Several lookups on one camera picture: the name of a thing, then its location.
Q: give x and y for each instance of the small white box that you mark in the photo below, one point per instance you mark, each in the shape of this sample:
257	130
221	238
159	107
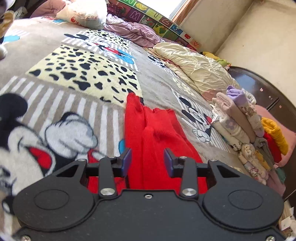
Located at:
285	222

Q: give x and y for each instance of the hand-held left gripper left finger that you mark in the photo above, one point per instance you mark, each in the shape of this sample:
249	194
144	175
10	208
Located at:
126	163

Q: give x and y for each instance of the cartoon mouse printed blanket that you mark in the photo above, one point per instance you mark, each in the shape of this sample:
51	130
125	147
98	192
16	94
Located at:
69	97

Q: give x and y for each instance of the colourful alphabet foam mat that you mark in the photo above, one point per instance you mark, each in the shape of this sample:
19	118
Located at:
159	20

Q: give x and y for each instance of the pile of folded pastel clothes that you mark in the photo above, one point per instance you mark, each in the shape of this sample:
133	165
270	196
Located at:
235	120

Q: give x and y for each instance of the yellow green plush toy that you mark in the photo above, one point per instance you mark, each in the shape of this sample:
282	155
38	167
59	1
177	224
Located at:
217	59

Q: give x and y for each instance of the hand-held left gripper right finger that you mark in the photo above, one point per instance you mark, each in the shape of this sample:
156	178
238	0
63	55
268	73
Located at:
168	163

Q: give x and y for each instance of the window with wooden frame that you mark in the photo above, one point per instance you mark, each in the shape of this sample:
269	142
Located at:
179	8

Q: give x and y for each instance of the cream quilt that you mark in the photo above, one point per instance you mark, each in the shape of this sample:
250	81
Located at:
196	67

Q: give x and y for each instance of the dark wooden headboard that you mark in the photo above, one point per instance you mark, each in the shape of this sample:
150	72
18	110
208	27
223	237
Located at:
261	85

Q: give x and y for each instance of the red knit sweater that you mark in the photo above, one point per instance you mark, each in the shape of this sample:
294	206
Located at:
155	139

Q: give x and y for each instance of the yellow knit garment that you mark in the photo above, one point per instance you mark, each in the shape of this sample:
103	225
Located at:
276	134

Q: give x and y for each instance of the purple quilt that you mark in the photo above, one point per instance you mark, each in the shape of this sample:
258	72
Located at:
136	32

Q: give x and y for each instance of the red folded garment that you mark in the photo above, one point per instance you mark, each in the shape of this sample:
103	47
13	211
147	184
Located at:
272	146

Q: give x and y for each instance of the white plastic bag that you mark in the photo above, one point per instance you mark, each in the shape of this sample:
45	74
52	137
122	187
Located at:
85	14

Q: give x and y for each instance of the pink pillow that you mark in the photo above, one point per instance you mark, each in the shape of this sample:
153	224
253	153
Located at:
290	143

